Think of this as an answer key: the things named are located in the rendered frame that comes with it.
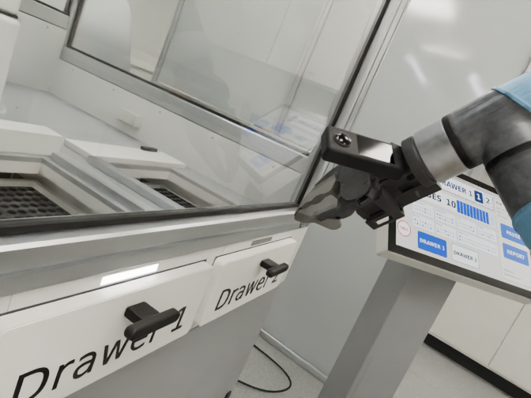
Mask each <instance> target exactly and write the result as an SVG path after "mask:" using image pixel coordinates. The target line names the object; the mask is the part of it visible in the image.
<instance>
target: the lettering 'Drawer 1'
mask: <svg viewBox="0 0 531 398"><path fill-rule="evenodd" d="M185 309H186V306H184V307H183V308H182V309H180V310H179V312H181V311H182V313H181V316H180V318H179V321H178V324H177V325H176V328H174V329H172V330H171V332H174V331H175V330H177V329H180V328H181V327H182V326H181V325H179V323H180V321H181V320H182V317H183V314H184V312H185ZM155 332H156V331H155ZM155 332H153V334H152V336H151V338H150V341H149V342H150V343H151V342H152V340H153V337H154V335H155ZM147 336H148V335H146V336H143V337H142V338H140V339H137V340H135V341H132V344H131V346H130V349H131V350H132V351H135V350H137V349H138V348H140V347H142V346H143V345H144V343H145V342H144V343H143V344H141V345H140V346H138V347H134V343H136V342H138V341H139V340H142V339H144V338H146V337H147ZM128 341H129V340H128V339H126V341H125V343H124V344H123V346H122V349H121V350H120V351H119V348H120V343H121V340H118V341H116V343H115V346H114V347H113V348H112V350H111V353H110V354H109V356H108V357H107V353H108V347H109V345H107V346H105V349H104V360H103V366H104V365H106V364H107V362H108V361H109V359H110V357H111V355H112V354H113V352H114V350H115V348H116V347H117V349H116V354H115V359H118V358H119V357H120V355H121V354H122V351H123V350H124V348H125V346H126V344H127V342H128ZM90 355H92V359H90V360H88V361H87V362H84V363H82V364H81V365H80V366H79V367H78V368H77V369H76V370H75V371H74V373H73V379H78V378H79V377H82V376H83V375H84V374H85V373H86V372H87V371H88V372H87V373H89V372H91V370H92V367H93V364H94V362H95V359H96V353H95V352H94V351H92V352H89V353H88V354H86V355H84V356H82V357H81V358H80V361H81V360H82V359H84V358H86V357H88V356H90ZM80 361H79V362H80ZM74 362H75V359H73V360H71V361H69V362H68V363H67V364H66V365H65V364H63V365H61V366H60V367H59V369H58V373H57V375H56V378H55V382H54V384H53V387H52V390H54V389H56V388H57V385H58V381H59V378H60V377H61V374H62V372H63V370H64V369H65V368H66V367H67V366H68V365H70V364H72V363H74ZM88 363H90V365H89V367H88V369H87V370H86V371H85V372H84V373H82V374H77V372H78V371H79V369H80V368H82V367H83V366H84V365H86V364H88ZM39 372H41V373H43V380H42V383H41V385H40V387H39V388H38V390H37V391H36V392H35V393H34V394H33V395H32V396H30V397H29V398H34V397H36V396H37V395H38V394H39V393H40V392H41V391H42V389H43V388H44V386H45V384H46V383H47V380H48V378H49V373H50V372H49V369H48V368H46V367H41V368H38V369H35V370H32V371H29V372H27V373H25V374H22V375H20V376H19V378H18V381H17V386H16V388H15V391H14V394H13V398H18V396H19V393H20V390H21V386H22V384H23V381H24V378H25V377H27V376H29V375H32V374H35V373H39ZM52 390H51V391H52Z"/></svg>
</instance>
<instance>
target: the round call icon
mask: <svg viewBox="0 0 531 398"><path fill-rule="evenodd" d="M397 235H401V236H404V237H406V238H410V239H411V223H410V222H408V221H405V220H402V219H399V220H397Z"/></svg>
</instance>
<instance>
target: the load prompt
mask: <svg viewBox="0 0 531 398"><path fill-rule="evenodd" d="M439 183H440V185H441V187H442V190H445V191H447V192H449V193H452V194H454V195H457V196H459V197H462V198H464V199H466V200H468V201H471V202H473V203H476V204H478V205H481V206H483V207H485V208H488V209H491V210H492V211H494V204H493V196H492V195H491V194H489V193H485V192H484V191H482V190H479V189H477V188H475V187H472V186H470V185H467V184H465V183H463V182H460V181H458V180H457V179H454V178H451V179H449V180H447V181H445V182H439Z"/></svg>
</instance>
